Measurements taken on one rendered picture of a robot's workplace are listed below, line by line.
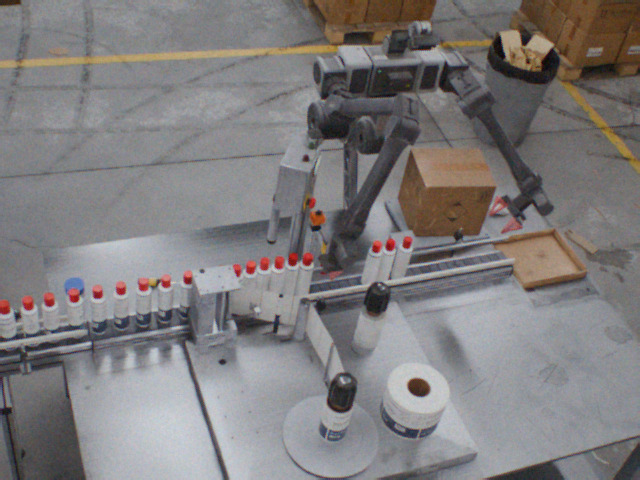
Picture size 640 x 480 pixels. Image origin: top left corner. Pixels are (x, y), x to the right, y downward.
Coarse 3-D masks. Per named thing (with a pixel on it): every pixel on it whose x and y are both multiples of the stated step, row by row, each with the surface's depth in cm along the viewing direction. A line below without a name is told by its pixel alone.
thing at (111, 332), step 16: (480, 256) 343; (496, 256) 345; (416, 272) 331; (432, 272) 333; (464, 272) 335; (320, 288) 318; (336, 288) 319; (112, 320) 293; (176, 320) 297; (96, 336) 287; (112, 336) 288
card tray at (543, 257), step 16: (512, 240) 359; (528, 240) 362; (544, 240) 363; (560, 240) 362; (512, 256) 353; (528, 256) 354; (544, 256) 356; (560, 256) 357; (576, 256) 353; (512, 272) 346; (528, 272) 347; (544, 272) 348; (560, 272) 350; (576, 272) 346
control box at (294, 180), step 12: (300, 144) 281; (288, 156) 276; (300, 156) 277; (312, 156) 277; (288, 168) 273; (300, 168) 272; (312, 168) 275; (288, 180) 276; (300, 180) 274; (276, 192) 280; (288, 192) 279; (300, 192) 278; (276, 204) 284; (288, 204) 282; (300, 204) 281
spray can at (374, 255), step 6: (372, 246) 311; (378, 246) 309; (372, 252) 311; (378, 252) 311; (366, 258) 316; (372, 258) 312; (378, 258) 312; (366, 264) 316; (372, 264) 314; (378, 264) 315; (366, 270) 317; (372, 270) 316; (366, 276) 319; (372, 276) 318; (366, 282) 320; (372, 282) 321
